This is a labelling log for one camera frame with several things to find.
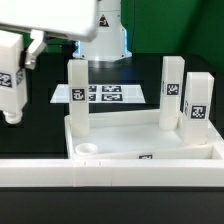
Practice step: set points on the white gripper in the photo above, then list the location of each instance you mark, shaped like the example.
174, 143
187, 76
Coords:
67, 19

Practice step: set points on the white desk top tray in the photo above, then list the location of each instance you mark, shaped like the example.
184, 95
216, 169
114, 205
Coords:
136, 135

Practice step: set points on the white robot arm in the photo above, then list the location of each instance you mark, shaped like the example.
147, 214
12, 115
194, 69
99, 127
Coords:
110, 43

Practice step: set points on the fiducial marker sheet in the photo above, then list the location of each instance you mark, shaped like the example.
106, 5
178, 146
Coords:
130, 94

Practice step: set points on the white L-shaped fence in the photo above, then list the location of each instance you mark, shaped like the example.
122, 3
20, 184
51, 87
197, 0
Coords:
109, 173

